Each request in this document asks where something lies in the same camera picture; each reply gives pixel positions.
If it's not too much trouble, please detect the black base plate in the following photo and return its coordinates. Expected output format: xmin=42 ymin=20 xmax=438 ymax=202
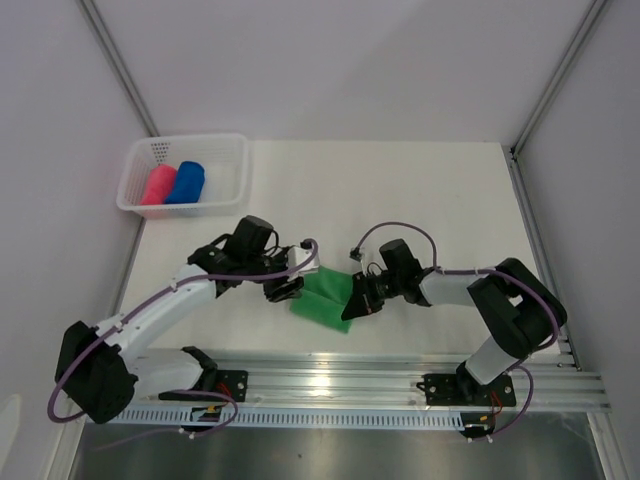
xmin=158 ymin=370 xmax=249 ymax=403
xmin=416 ymin=373 xmax=517 ymax=407

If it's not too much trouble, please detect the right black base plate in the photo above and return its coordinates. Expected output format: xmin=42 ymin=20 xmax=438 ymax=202
xmin=416 ymin=373 xmax=517 ymax=407

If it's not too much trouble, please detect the white slotted cable duct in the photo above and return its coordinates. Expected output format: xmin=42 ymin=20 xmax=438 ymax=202
xmin=111 ymin=405 xmax=464 ymax=431

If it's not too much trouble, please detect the aluminium mounting rail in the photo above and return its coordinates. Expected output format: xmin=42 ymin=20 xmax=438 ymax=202
xmin=206 ymin=350 xmax=611 ymax=413

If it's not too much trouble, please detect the white perforated plastic basket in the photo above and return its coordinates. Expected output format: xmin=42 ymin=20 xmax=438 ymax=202
xmin=116 ymin=133 xmax=251 ymax=220

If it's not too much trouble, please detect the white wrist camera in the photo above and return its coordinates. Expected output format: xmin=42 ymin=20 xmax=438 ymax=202
xmin=349 ymin=246 xmax=365 ymax=262
xmin=286 ymin=239 xmax=320 ymax=279

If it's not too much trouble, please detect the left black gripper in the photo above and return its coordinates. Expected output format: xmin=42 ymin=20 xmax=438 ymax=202
xmin=245 ymin=246 xmax=304 ymax=303

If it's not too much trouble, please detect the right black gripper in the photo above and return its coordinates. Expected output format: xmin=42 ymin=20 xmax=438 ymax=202
xmin=343 ymin=269 xmax=403 ymax=320

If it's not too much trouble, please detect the red towel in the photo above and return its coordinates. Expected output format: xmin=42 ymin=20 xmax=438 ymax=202
xmin=139 ymin=164 xmax=177 ymax=206

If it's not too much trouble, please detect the blue towel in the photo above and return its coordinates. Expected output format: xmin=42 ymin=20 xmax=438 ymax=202
xmin=164 ymin=161 xmax=205 ymax=205

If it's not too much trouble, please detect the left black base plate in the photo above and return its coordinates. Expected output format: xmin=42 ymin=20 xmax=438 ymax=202
xmin=158 ymin=370 xmax=249 ymax=403

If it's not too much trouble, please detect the right aluminium frame post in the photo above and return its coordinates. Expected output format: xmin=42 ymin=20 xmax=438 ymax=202
xmin=509 ymin=0 xmax=614 ymax=154

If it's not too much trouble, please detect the aluminium frame post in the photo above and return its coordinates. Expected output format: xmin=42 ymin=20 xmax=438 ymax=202
xmin=509 ymin=0 xmax=614 ymax=154
xmin=75 ymin=0 xmax=160 ymax=138

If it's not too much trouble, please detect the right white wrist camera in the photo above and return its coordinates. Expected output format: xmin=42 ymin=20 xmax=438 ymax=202
xmin=349 ymin=246 xmax=365 ymax=262

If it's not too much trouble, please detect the left aluminium frame post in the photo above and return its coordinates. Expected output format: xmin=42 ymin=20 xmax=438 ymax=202
xmin=75 ymin=0 xmax=160 ymax=138

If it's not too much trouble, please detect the green towel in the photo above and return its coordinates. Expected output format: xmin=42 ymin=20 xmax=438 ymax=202
xmin=290 ymin=267 xmax=352 ymax=334

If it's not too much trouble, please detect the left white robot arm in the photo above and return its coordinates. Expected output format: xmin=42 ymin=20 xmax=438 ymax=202
xmin=47 ymin=215 xmax=319 ymax=424

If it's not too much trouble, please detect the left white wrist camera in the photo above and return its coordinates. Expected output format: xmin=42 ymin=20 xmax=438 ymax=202
xmin=286 ymin=239 xmax=320 ymax=279

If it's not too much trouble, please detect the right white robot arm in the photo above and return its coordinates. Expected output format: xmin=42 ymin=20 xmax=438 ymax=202
xmin=341 ymin=239 xmax=567 ymax=404

